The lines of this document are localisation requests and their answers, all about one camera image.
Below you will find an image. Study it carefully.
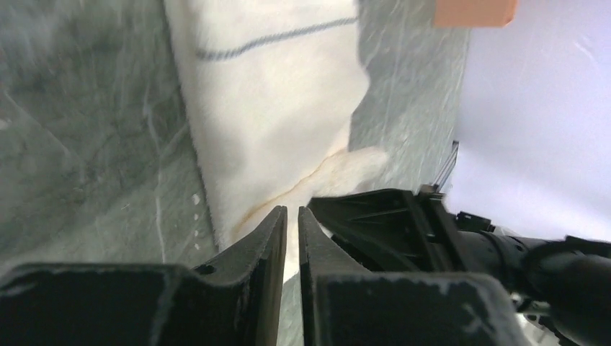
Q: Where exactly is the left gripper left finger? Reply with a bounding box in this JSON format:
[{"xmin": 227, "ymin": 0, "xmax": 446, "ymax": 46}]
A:
[{"xmin": 1, "ymin": 206, "xmax": 287, "ymax": 345}]

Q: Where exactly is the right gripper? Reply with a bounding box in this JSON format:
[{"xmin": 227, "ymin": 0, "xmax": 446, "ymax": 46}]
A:
[{"xmin": 308, "ymin": 189, "xmax": 501, "ymax": 280}]

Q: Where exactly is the orange file organizer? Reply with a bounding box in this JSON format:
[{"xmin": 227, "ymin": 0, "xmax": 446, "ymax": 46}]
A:
[{"xmin": 433, "ymin": 0, "xmax": 519, "ymax": 28}]

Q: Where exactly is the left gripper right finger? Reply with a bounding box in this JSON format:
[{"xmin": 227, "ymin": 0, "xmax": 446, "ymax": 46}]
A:
[{"xmin": 298, "ymin": 207, "xmax": 528, "ymax": 345}]

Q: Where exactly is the cream white towel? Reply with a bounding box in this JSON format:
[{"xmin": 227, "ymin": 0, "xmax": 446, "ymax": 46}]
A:
[{"xmin": 164, "ymin": 1, "xmax": 388, "ymax": 280}]

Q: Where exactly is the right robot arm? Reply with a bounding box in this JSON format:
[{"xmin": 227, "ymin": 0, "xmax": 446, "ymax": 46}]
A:
[{"xmin": 308, "ymin": 185, "xmax": 610, "ymax": 345}]

